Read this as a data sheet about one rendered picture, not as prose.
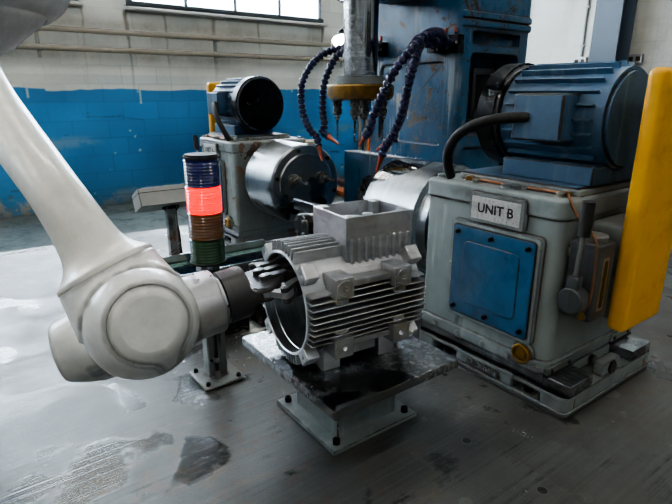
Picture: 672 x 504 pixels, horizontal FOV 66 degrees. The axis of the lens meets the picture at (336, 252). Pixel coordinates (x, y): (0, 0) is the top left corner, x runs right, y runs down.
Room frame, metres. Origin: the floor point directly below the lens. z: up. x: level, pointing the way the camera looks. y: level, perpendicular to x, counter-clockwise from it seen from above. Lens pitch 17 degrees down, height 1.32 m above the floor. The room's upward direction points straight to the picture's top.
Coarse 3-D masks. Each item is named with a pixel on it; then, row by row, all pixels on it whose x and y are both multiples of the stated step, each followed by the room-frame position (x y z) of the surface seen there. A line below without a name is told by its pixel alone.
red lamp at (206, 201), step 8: (192, 192) 0.85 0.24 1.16; (200, 192) 0.85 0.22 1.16; (208, 192) 0.85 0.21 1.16; (216, 192) 0.86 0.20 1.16; (192, 200) 0.85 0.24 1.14; (200, 200) 0.85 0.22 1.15; (208, 200) 0.85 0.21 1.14; (216, 200) 0.86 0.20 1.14; (192, 208) 0.85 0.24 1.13; (200, 208) 0.85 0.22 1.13; (208, 208) 0.85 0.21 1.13; (216, 208) 0.86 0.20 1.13
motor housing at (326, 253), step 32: (288, 256) 0.71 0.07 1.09; (320, 256) 0.71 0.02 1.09; (384, 256) 0.75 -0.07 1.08; (320, 288) 0.68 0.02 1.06; (384, 288) 0.71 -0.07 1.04; (416, 288) 0.73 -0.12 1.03; (288, 320) 0.78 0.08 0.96; (320, 320) 0.66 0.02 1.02; (352, 320) 0.68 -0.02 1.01; (384, 320) 0.72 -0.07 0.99; (288, 352) 0.71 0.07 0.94
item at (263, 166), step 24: (264, 144) 1.71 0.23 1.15; (288, 144) 1.63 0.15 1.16; (312, 144) 1.63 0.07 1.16; (264, 168) 1.59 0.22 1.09; (288, 168) 1.56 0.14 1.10; (312, 168) 1.62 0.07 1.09; (264, 192) 1.57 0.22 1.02; (288, 192) 1.56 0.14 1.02; (312, 192) 1.61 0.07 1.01; (288, 216) 1.57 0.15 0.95
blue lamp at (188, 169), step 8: (184, 160) 0.86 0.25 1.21; (208, 160) 0.85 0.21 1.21; (216, 160) 0.86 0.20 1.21; (184, 168) 0.86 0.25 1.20; (192, 168) 0.85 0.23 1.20; (200, 168) 0.85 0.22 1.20; (208, 168) 0.85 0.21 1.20; (216, 168) 0.87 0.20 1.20; (184, 176) 0.86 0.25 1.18; (192, 176) 0.85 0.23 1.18; (200, 176) 0.85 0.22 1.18; (208, 176) 0.85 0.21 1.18; (216, 176) 0.86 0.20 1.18; (192, 184) 0.85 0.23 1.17; (200, 184) 0.85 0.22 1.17; (208, 184) 0.85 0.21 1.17; (216, 184) 0.86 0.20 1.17
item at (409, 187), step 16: (400, 160) 1.23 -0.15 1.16; (416, 160) 1.21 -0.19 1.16; (384, 176) 1.19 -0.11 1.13; (400, 176) 1.15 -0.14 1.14; (416, 176) 1.12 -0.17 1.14; (432, 176) 1.09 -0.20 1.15; (368, 192) 1.19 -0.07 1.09; (384, 192) 1.15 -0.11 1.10; (400, 192) 1.11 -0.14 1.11; (416, 192) 1.08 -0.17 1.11; (416, 208) 1.07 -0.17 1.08; (416, 224) 1.06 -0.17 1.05; (416, 240) 1.06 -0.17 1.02
